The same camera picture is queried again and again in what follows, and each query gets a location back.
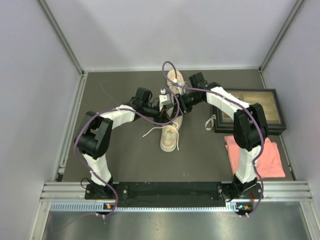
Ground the white shoelace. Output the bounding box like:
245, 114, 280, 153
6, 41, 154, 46
141, 122, 180, 153

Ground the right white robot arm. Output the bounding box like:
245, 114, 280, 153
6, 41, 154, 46
178, 72, 269, 202

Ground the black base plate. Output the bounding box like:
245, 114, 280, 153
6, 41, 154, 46
84, 181, 266, 208

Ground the beige lace sneaker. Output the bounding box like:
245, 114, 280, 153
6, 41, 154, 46
167, 69, 187, 102
160, 115, 183, 153

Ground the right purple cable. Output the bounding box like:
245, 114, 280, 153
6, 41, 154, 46
161, 61, 266, 218

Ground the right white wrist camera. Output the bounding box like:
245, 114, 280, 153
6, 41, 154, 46
172, 77, 187, 88

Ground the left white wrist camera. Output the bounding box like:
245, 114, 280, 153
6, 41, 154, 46
158, 87, 173, 111

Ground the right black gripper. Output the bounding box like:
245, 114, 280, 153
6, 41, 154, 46
171, 92, 204, 120

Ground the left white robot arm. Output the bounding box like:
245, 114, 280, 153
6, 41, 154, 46
74, 87, 177, 199

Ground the grey slotted cable duct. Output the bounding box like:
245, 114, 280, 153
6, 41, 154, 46
50, 202, 115, 212

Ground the pink folded cloth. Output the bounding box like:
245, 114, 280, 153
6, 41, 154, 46
224, 135, 286, 179

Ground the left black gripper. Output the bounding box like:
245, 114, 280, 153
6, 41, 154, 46
142, 102, 173, 126

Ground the dark framed display box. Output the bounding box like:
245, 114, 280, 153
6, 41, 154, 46
213, 88, 287, 136

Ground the white ribbon loop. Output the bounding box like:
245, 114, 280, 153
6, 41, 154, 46
204, 114, 216, 131

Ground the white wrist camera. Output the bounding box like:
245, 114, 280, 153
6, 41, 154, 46
172, 77, 187, 88
158, 87, 173, 111

